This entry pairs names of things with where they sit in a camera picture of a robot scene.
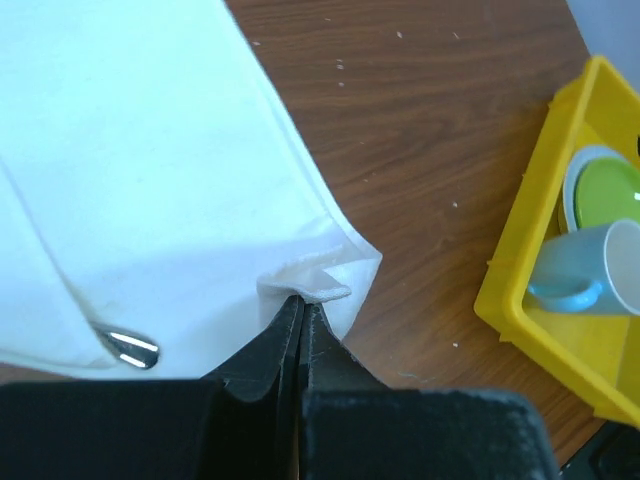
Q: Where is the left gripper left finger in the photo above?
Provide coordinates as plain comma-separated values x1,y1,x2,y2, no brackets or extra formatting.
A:
199,294,305,406

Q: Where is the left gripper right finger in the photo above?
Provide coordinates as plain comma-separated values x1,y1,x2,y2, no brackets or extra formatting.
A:
298,304,388,393

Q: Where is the silver table knife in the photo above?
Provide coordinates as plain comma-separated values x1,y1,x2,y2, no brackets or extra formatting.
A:
91,323,161,370

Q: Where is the white cloth napkin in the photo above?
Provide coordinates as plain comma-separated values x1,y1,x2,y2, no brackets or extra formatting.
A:
1,1,381,379

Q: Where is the yellow plastic tray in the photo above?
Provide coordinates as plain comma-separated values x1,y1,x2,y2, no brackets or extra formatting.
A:
475,56,639,426

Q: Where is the light blue mug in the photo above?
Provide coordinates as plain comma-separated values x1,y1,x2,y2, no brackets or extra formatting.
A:
527,219,639,316

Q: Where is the green plate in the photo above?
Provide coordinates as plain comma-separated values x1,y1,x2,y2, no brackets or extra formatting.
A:
558,145,639,233

